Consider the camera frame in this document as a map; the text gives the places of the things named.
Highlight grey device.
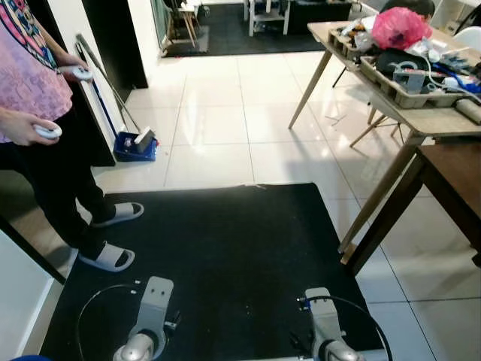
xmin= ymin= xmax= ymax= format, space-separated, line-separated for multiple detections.
xmin=392 ymin=62 xmax=427 ymax=95

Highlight wooden chair legs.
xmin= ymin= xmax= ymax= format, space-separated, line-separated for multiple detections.
xmin=349 ymin=105 xmax=410 ymax=147

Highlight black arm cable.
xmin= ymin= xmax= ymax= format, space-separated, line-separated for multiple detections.
xmin=77 ymin=282 xmax=144 ymax=361
xmin=299 ymin=295 xmax=393 ymax=361

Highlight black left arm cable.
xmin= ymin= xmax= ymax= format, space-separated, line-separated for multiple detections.
xmin=77 ymin=282 xmax=144 ymax=361

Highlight large cardboard tray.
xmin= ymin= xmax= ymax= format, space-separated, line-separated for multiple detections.
xmin=359 ymin=56 xmax=470 ymax=110

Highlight light wooden table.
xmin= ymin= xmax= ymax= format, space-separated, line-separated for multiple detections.
xmin=288 ymin=20 xmax=481 ymax=265

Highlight black pouch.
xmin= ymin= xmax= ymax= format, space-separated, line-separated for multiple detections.
xmin=376 ymin=49 xmax=429 ymax=76

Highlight black cabinet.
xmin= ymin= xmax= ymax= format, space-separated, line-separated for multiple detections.
xmin=289 ymin=0 xmax=362 ymax=35

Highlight seated person with dark hair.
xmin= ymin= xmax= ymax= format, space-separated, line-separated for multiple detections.
xmin=380 ymin=0 xmax=437 ymax=20

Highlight white chair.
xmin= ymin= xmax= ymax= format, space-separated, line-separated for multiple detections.
xmin=453 ymin=26 xmax=481 ymax=53

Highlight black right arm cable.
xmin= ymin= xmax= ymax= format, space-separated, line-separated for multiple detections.
xmin=299 ymin=295 xmax=393 ymax=361

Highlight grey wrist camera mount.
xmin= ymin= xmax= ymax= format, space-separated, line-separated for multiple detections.
xmin=138 ymin=276 xmax=175 ymax=337
xmin=304 ymin=287 xmax=340 ymax=345

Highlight person's left hand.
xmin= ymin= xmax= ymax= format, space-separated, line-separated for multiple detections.
xmin=54 ymin=54 xmax=85 ymax=76

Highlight person in pink shirt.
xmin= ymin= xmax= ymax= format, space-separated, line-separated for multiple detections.
xmin=0 ymin=0 xmax=145 ymax=273

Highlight person's right hand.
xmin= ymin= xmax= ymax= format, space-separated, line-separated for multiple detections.
xmin=14 ymin=110 xmax=52 ymax=145

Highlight small cardboard tray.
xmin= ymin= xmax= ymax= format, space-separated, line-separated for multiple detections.
xmin=328 ymin=26 xmax=384 ymax=62

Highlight white handheld controller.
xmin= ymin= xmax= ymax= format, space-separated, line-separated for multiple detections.
xmin=34 ymin=123 xmax=63 ymax=141
xmin=60 ymin=65 xmax=95 ymax=82

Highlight pink plastic bag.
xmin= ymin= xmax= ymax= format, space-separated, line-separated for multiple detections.
xmin=371 ymin=8 xmax=433 ymax=51

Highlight blue dustpan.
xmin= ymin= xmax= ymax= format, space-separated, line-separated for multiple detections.
xmin=113 ymin=128 xmax=159 ymax=162

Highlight white slipper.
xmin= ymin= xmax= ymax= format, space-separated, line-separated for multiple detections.
xmin=77 ymin=242 xmax=136 ymax=273
xmin=92 ymin=202 xmax=145 ymax=228

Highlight black floor mat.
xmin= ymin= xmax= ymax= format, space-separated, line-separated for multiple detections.
xmin=41 ymin=183 xmax=384 ymax=360

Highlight white cabinet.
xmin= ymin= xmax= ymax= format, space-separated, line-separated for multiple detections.
xmin=0 ymin=218 xmax=67 ymax=361

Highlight white stool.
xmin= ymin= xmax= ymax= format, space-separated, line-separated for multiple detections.
xmin=243 ymin=0 xmax=292 ymax=37

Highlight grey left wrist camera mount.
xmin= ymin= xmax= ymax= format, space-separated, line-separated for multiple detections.
xmin=138 ymin=276 xmax=175 ymax=337

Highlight dark brown wooden table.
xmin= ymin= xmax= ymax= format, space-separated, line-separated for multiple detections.
xmin=344 ymin=143 xmax=481 ymax=275

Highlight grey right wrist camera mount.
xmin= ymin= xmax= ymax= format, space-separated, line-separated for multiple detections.
xmin=304 ymin=287 xmax=340 ymax=345

